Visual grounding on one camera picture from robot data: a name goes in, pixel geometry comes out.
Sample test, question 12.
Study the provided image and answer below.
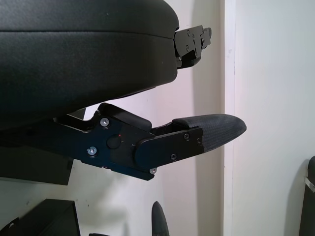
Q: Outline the black background bin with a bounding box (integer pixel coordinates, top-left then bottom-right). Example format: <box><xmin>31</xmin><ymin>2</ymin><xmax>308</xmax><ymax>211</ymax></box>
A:
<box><xmin>298</xmin><ymin>155</ymin><xmax>315</xmax><ymax>236</ymax></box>

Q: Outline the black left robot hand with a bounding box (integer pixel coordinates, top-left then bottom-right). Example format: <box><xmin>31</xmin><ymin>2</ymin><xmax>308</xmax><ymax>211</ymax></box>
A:
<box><xmin>0</xmin><ymin>0</ymin><xmax>247</xmax><ymax>182</ymax></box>

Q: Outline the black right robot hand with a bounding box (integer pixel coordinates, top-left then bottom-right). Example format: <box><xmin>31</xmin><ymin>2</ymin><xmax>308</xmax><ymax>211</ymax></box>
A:
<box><xmin>88</xmin><ymin>201</ymin><xmax>171</xmax><ymax>236</ymax></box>

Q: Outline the black RealSense box lid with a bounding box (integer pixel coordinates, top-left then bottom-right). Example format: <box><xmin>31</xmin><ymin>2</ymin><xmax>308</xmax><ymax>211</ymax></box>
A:
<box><xmin>0</xmin><ymin>147</ymin><xmax>74</xmax><ymax>187</ymax></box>

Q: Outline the black box with foam insert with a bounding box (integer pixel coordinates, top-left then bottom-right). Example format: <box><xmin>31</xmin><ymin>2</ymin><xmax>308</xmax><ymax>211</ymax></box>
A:
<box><xmin>0</xmin><ymin>198</ymin><xmax>80</xmax><ymax>236</ymax></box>

